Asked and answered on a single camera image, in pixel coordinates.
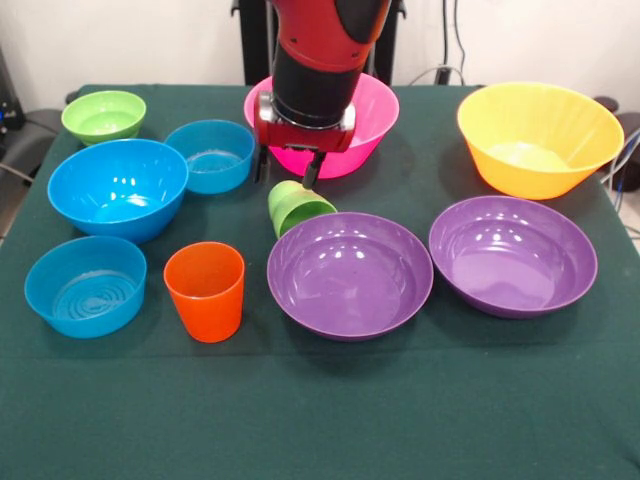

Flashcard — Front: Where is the purple bowl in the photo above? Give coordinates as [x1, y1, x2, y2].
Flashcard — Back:
[428, 195, 599, 320]
[266, 211, 435, 343]

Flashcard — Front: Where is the dark green tablecloth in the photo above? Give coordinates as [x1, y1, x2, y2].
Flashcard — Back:
[0, 83, 640, 480]

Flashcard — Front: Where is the pink bowl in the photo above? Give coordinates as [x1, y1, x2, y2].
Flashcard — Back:
[243, 72, 401, 180]

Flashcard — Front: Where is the green cup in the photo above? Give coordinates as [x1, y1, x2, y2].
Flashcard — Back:
[266, 180, 339, 240]

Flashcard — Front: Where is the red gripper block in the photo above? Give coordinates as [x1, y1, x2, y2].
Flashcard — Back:
[251, 90, 359, 190]

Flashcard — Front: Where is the orange cup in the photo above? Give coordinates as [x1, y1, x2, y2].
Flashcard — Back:
[162, 241, 246, 344]

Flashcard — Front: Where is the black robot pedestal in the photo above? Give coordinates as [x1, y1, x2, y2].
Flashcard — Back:
[230, 0, 407, 86]

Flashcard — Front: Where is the small blue bowl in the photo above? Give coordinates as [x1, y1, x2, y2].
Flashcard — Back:
[23, 235, 148, 340]
[163, 119, 257, 195]

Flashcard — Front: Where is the black grey equipment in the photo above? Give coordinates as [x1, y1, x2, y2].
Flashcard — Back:
[0, 44, 65, 176]

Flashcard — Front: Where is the blue cable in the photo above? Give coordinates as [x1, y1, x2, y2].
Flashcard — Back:
[601, 127, 640, 196]

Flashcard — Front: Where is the black cable with plug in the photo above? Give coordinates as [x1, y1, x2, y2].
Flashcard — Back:
[433, 0, 467, 85]

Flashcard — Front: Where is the yellow bowl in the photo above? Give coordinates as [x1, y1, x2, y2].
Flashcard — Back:
[456, 82, 626, 201]

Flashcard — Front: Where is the large blue bowl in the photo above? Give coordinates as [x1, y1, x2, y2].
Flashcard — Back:
[46, 138, 190, 245]

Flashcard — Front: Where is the small green bowl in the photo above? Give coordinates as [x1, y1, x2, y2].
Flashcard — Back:
[60, 89, 148, 147]

